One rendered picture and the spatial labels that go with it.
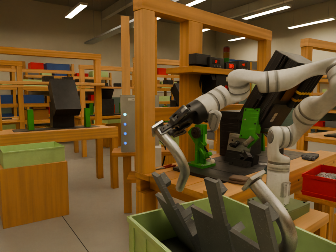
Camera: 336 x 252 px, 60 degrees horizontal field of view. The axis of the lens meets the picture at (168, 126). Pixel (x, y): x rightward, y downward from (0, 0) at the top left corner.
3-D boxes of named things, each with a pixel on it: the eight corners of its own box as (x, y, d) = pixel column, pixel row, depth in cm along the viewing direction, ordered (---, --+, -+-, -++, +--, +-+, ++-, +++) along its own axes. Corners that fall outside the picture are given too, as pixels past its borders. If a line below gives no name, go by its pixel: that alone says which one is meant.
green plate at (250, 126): (260, 141, 193) (265, 111, 195) (254, 140, 188) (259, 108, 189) (245, 139, 202) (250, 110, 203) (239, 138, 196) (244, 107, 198)
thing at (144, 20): (267, 145, 277) (271, 41, 267) (144, 174, 176) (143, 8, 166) (259, 144, 283) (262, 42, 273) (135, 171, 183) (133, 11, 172)
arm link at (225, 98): (208, 111, 100) (203, 89, 94) (240, 90, 105) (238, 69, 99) (222, 119, 95) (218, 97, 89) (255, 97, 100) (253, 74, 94)
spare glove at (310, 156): (305, 155, 224) (305, 152, 223) (320, 157, 217) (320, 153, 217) (298, 159, 208) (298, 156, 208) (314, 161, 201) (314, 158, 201)
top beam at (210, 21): (272, 41, 267) (272, 31, 266) (142, 8, 165) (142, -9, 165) (263, 42, 273) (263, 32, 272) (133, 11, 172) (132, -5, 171)
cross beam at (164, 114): (255, 113, 274) (255, 104, 273) (147, 122, 186) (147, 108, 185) (250, 113, 277) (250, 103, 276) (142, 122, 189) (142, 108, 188)
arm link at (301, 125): (327, 121, 104) (301, 121, 103) (291, 151, 128) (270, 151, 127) (320, 100, 108) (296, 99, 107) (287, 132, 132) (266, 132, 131)
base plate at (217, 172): (310, 156, 230) (310, 153, 230) (227, 185, 155) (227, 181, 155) (261, 148, 260) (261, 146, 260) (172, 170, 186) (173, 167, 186)
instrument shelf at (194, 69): (266, 78, 242) (266, 73, 241) (193, 72, 181) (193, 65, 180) (240, 79, 260) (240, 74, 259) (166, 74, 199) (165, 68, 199)
